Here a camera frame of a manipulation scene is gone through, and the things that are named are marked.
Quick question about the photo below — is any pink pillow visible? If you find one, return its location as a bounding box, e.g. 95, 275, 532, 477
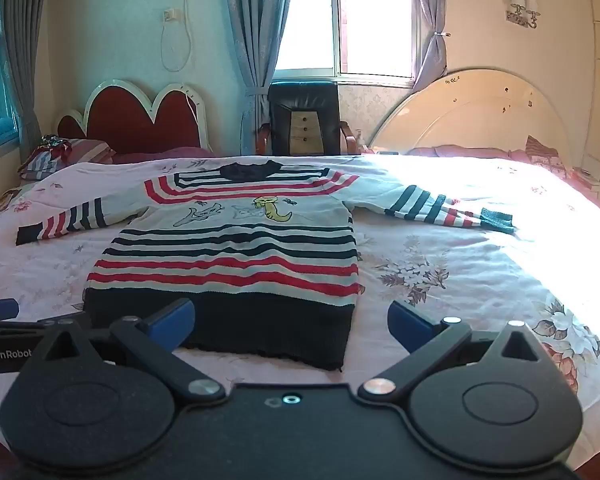
407, 144, 531, 162

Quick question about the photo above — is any twin-shade wall lamp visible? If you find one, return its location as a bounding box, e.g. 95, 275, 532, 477
505, 0, 541, 30

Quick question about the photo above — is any red patterned pillow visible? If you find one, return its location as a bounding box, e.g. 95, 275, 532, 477
524, 135, 569, 179

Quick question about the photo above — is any pink floral bedsheet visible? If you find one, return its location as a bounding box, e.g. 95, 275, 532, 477
0, 152, 600, 463

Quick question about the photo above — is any grey curtain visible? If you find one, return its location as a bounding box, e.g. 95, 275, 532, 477
222, 0, 301, 157
0, 0, 49, 161
410, 0, 452, 94

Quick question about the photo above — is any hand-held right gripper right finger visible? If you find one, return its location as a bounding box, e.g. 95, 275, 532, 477
357, 301, 563, 406

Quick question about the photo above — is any cream round headboard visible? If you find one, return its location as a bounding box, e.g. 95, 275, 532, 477
367, 66, 574, 169

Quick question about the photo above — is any striped pillow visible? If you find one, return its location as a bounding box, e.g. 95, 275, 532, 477
19, 135, 117, 181

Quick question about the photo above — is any white cable on headboard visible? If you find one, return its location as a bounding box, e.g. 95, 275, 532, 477
179, 85, 202, 137

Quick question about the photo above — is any white hanging cable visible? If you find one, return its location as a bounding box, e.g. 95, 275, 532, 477
159, 0, 194, 74

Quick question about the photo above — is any maroon pillow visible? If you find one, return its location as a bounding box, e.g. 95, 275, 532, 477
111, 146, 216, 165

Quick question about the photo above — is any striped knit sweater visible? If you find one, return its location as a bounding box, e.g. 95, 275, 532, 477
16, 159, 517, 372

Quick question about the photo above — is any bright sliding window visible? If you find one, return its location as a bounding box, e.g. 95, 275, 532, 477
275, 0, 417, 84

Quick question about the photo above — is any black leather chair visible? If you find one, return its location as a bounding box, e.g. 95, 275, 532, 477
257, 81, 361, 157

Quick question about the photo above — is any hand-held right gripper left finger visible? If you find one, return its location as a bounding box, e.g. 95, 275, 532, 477
24, 298, 227, 404

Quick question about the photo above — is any red heart-shaped headboard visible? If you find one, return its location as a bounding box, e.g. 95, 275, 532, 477
55, 79, 216, 157

